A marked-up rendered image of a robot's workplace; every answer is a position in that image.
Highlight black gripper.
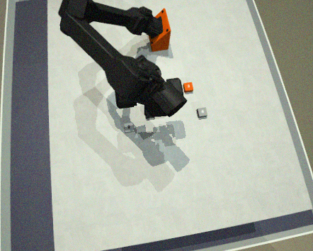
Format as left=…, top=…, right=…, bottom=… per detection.
left=115, top=78, right=183, bottom=108

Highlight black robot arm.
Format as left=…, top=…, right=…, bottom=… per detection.
left=58, top=0, right=187, bottom=117

